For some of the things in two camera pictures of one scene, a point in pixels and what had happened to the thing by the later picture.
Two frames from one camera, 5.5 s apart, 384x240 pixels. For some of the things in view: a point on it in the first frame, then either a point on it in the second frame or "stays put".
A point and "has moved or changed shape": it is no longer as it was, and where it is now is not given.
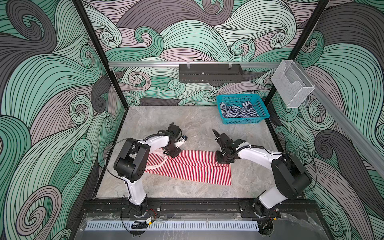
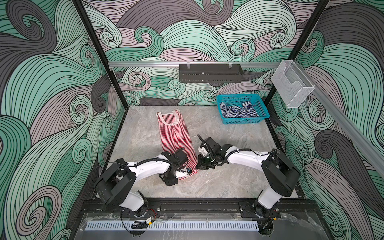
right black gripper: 219,160 → 200,164
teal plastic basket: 242,108 stays put
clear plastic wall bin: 292,85 stays put
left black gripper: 175,153 → 170,182
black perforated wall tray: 210,73 stays put
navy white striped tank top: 245,110 stays put
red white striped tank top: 199,166 has moved or changed shape
